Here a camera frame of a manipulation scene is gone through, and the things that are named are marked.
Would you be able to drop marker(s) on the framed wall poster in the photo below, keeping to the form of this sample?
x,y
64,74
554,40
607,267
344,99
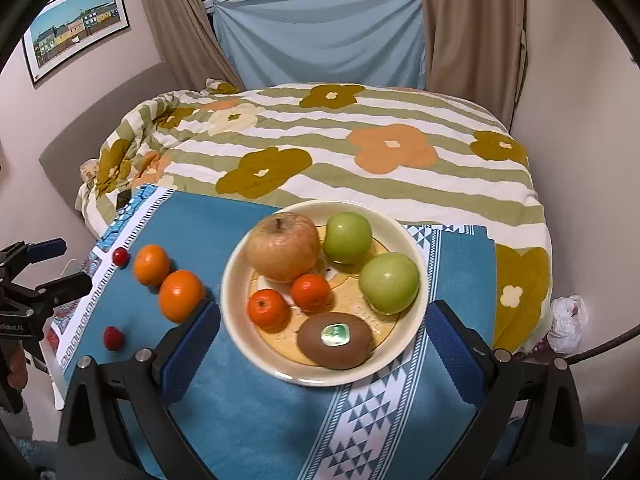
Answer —
x,y
75,25

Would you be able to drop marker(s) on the grey bed headboard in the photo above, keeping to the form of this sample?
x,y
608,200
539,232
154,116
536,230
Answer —
x,y
100,125

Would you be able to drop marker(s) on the large orange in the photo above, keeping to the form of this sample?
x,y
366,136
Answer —
x,y
181,295

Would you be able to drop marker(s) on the blue tablecloth with triangle band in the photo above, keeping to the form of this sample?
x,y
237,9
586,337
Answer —
x,y
250,425

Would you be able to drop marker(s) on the small mandarin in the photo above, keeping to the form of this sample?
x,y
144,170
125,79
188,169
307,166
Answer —
x,y
310,291
268,309

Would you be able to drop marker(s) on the green apple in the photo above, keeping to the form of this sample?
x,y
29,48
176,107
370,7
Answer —
x,y
389,282
347,237

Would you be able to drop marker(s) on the floral striped blanket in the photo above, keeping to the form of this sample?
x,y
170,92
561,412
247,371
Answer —
x,y
350,170

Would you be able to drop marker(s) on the black phone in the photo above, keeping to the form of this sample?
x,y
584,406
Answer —
x,y
123,200

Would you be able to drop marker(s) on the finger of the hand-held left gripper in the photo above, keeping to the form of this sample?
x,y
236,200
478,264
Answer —
x,y
65,287
47,250

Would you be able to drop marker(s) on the cream cartoon print plate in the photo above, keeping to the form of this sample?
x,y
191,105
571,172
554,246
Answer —
x,y
250,355

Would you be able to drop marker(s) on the beige stuffed toy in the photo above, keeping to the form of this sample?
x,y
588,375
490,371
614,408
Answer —
x,y
90,170

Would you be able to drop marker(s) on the person's left hand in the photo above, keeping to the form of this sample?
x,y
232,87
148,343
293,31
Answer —
x,y
16,370

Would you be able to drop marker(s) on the small red fruit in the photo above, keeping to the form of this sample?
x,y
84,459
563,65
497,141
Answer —
x,y
113,338
120,256

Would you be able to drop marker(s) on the beige curtain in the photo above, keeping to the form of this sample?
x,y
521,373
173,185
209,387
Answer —
x,y
185,25
470,35

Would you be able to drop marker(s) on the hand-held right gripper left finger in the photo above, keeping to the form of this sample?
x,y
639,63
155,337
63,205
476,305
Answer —
x,y
192,345

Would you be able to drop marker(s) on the white plastic bag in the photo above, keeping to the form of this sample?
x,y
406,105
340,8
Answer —
x,y
567,322

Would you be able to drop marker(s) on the patterned mandala mat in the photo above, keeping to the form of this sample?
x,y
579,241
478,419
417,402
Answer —
x,y
130,220

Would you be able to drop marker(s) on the red yellow apple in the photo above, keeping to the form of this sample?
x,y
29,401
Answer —
x,y
282,247

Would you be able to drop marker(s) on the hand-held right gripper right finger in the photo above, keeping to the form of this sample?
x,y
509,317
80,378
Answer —
x,y
455,355

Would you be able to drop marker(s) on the light blue hanging cloth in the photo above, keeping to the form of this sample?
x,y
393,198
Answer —
x,y
325,45

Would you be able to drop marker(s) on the brown kiwi with sticker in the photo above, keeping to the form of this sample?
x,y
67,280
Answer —
x,y
337,342

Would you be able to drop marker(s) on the black curved tube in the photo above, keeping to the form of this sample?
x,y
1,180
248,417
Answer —
x,y
600,347

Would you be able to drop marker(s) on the medium orange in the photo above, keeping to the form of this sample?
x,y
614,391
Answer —
x,y
151,264

